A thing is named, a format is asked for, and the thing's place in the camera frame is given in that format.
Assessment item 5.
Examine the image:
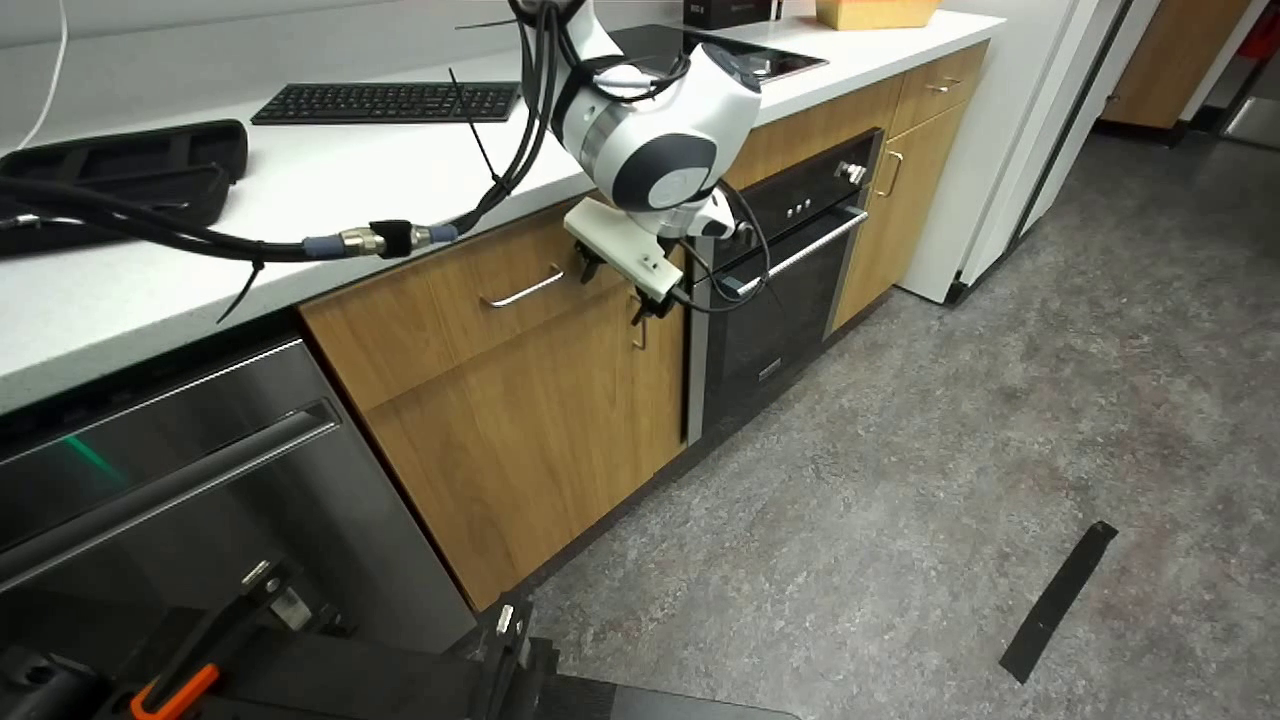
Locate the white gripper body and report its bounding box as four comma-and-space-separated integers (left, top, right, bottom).
559, 192, 689, 303

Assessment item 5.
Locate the white drawer with wooden front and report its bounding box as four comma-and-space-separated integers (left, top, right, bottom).
298, 194, 692, 419

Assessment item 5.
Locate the black built-in oven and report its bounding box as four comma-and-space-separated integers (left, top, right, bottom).
681, 122, 888, 450

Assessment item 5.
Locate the wooden cabinet door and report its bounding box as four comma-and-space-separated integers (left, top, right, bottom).
356, 295, 692, 616

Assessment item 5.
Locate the black item behind cooktop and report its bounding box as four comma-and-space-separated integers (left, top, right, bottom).
681, 0, 780, 32

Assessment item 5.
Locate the black flat keyboard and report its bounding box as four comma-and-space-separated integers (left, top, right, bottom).
248, 76, 529, 131

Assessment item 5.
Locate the wooden cabinet beside oven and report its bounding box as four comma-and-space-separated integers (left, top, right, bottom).
830, 38, 997, 341

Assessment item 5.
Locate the white refrigerator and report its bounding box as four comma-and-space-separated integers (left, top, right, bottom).
895, 0, 1154, 309

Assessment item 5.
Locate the stainless steel dishwasher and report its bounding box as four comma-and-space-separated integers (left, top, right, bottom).
0, 333, 480, 672

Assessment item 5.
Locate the black perforated robot table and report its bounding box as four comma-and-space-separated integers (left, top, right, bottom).
0, 597, 803, 720

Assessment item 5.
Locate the black floor strip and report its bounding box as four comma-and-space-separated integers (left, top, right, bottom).
997, 514, 1125, 688

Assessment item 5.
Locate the wooden room door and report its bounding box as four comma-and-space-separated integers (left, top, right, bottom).
1100, 0, 1259, 134

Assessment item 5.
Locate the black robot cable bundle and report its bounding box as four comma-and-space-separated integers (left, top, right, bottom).
0, 0, 607, 328

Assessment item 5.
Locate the thin white wall cable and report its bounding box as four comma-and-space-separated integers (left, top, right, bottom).
0, 0, 76, 158

